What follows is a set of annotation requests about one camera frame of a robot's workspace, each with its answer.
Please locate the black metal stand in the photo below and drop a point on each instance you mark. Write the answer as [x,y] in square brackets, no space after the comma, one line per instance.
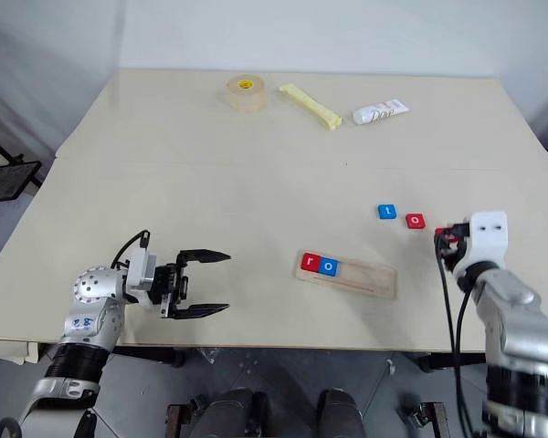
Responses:
[9,178]

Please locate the blue letter o block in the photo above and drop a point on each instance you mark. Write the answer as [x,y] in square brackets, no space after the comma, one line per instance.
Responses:
[329,266]

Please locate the yellow long packet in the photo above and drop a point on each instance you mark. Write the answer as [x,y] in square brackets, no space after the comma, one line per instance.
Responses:
[308,106]

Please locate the red letter b block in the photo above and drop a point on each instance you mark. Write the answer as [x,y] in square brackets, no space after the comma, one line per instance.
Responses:
[444,233]

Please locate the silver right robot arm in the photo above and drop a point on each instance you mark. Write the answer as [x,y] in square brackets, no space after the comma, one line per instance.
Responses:
[516,319]

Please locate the wooden letter tray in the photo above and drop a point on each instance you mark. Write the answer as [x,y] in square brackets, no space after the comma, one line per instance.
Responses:
[370,283]

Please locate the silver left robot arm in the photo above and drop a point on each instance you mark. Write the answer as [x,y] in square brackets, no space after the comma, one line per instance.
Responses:
[91,287]

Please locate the clear tape roll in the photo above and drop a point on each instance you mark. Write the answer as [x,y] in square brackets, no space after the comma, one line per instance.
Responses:
[244,98]

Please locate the red letter r block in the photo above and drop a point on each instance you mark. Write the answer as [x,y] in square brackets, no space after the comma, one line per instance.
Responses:
[310,263]

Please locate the white Dove tube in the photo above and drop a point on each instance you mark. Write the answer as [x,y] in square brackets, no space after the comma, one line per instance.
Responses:
[374,114]

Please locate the dark rounded shape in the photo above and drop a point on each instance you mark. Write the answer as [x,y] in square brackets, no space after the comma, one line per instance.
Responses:
[230,415]
[340,415]

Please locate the brown metal bracket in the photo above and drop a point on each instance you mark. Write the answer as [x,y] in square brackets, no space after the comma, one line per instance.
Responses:
[173,422]
[434,420]

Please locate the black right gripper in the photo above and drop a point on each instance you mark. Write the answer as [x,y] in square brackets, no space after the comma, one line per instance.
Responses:
[461,248]

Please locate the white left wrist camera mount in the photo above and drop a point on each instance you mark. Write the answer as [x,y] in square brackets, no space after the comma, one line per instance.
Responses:
[139,274]

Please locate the white rectangular block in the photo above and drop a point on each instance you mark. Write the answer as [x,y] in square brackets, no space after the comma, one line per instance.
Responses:
[4,353]

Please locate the blue letter t block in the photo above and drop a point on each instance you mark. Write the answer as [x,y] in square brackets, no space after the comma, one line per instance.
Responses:
[386,212]

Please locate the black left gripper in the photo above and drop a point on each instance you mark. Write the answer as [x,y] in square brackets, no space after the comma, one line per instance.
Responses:
[169,279]

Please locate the red letter o block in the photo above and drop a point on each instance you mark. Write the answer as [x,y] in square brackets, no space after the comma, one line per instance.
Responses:
[414,221]

